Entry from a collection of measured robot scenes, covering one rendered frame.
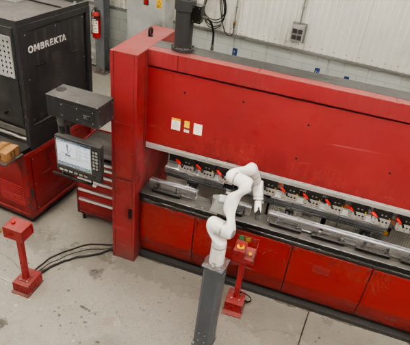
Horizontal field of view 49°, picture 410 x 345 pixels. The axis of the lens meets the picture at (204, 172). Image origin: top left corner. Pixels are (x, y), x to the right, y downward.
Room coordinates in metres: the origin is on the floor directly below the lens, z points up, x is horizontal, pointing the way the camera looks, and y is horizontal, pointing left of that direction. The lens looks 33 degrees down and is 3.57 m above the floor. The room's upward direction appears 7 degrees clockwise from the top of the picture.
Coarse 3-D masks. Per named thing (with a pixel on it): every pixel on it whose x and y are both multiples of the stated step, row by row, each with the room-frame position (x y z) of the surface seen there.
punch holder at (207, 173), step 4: (200, 164) 3.55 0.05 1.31; (204, 164) 3.54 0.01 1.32; (208, 164) 3.53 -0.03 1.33; (212, 164) 3.52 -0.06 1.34; (204, 168) 3.54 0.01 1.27; (208, 168) 3.53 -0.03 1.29; (212, 168) 3.52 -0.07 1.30; (200, 172) 3.55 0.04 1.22; (204, 172) 3.54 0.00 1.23; (208, 172) 3.53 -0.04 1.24; (212, 172) 3.52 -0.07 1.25; (200, 176) 3.55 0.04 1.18; (204, 176) 3.54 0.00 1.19; (208, 176) 3.53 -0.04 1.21; (212, 176) 3.52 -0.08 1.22
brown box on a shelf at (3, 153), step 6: (0, 144) 3.80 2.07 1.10; (6, 144) 3.80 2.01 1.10; (12, 144) 3.82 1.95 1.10; (0, 150) 3.69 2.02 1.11; (6, 150) 3.71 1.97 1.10; (12, 150) 3.74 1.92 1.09; (18, 150) 3.82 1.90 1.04; (0, 156) 3.65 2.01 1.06; (6, 156) 3.65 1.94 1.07; (12, 156) 3.72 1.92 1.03; (18, 156) 3.78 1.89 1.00; (0, 162) 3.64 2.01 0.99; (6, 162) 3.64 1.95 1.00
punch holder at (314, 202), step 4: (308, 192) 3.30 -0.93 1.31; (312, 192) 3.29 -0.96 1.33; (316, 192) 3.28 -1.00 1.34; (308, 196) 3.29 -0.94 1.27; (312, 196) 3.28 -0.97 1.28; (316, 196) 3.28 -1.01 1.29; (320, 196) 3.27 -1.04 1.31; (304, 200) 3.30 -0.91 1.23; (312, 200) 3.28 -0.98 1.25; (316, 200) 3.27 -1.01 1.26; (320, 200) 3.26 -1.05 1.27; (304, 204) 3.29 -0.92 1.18; (308, 204) 3.28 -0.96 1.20; (312, 204) 3.28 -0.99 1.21; (316, 204) 3.28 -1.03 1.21; (316, 208) 3.26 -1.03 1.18
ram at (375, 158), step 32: (160, 96) 3.66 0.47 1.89; (192, 96) 3.59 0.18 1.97; (224, 96) 3.52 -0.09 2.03; (256, 96) 3.45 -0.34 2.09; (160, 128) 3.66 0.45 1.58; (192, 128) 3.58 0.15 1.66; (224, 128) 3.51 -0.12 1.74; (256, 128) 3.44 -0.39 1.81; (288, 128) 3.37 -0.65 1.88; (320, 128) 3.31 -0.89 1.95; (352, 128) 3.25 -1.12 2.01; (384, 128) 3.19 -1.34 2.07; (224, 160) 3.50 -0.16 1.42; (256, 160) 3.43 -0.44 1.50; (288, 160) 3.36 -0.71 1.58; (320, 160) 3.29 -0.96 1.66; (352, 160) 3.23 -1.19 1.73; (384, 160) 3.17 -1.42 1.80; (320, 192) 3.27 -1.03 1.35; (352, 192) 3.21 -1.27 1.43; (384, 192) 3.15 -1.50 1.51
